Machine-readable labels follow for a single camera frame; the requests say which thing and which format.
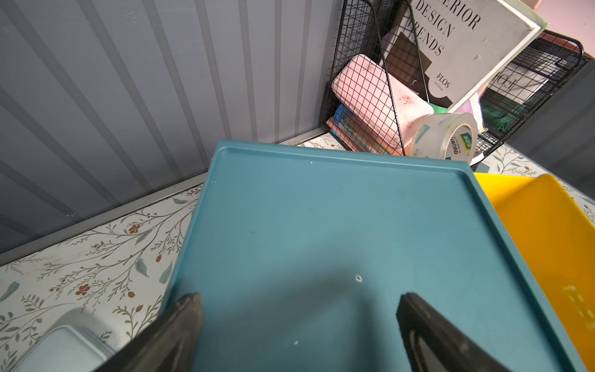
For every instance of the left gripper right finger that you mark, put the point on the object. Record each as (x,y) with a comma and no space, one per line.
(432,343)

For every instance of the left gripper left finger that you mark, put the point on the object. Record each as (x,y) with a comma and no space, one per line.
(167,344)

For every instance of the teal drawer cabinet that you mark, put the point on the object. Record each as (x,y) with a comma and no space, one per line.
(301,256)

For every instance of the yellow top drawer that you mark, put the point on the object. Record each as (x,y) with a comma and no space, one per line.
(556,240)

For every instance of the light blue plastic box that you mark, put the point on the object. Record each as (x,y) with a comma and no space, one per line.
(72,344)

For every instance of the clear packing tape roll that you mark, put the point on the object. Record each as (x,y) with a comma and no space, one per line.
(446,136)

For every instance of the pink pouch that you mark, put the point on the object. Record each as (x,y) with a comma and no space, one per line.
(383,106)

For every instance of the white design book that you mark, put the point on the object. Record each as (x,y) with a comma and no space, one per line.
(447,50)

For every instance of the pink foam board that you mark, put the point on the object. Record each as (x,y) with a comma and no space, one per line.
(572,18)

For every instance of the black wire desk organizer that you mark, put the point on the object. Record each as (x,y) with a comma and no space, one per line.
(499,108)

